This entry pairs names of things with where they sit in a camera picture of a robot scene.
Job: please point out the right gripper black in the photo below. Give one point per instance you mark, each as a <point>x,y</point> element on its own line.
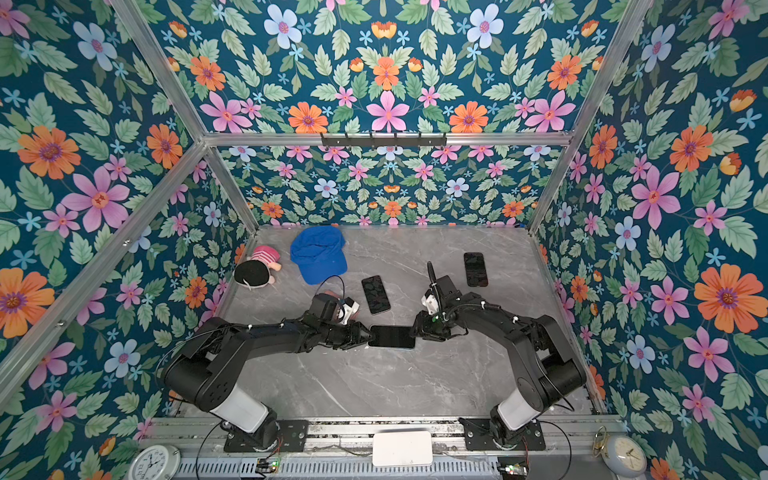
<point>422,327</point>

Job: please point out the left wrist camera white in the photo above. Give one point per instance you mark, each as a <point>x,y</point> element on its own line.
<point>347,311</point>

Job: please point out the cream alarm clock right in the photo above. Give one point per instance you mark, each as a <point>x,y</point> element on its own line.
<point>621,454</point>

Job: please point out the white box on rail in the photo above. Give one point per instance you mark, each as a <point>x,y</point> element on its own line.
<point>402,448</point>

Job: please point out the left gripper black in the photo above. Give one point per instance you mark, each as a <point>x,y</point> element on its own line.
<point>355,335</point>

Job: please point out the white round clock left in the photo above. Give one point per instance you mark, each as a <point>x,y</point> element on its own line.
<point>157,462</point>

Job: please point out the plush doll pink hat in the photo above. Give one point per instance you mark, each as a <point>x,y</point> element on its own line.
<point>258,270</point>

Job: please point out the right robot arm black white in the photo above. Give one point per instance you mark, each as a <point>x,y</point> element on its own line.
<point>545,368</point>

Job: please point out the blue baseball cap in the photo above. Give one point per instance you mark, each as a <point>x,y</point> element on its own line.
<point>318,253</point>

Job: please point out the black phone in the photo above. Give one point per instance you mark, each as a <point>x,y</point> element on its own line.
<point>375,294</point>
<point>475,269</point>
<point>394,337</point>

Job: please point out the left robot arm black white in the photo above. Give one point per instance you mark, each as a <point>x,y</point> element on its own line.
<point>206,370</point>

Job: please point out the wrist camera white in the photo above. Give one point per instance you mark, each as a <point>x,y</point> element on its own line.
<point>347,311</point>
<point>431,304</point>

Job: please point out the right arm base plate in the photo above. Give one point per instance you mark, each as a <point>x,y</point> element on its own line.
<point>485,434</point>

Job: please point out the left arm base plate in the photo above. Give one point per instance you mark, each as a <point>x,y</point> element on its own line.
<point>272,436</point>

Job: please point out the black hook bar on frame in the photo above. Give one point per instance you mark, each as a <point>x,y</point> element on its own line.
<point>370,140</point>

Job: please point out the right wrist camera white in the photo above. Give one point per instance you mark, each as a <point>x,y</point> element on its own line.
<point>431,304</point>

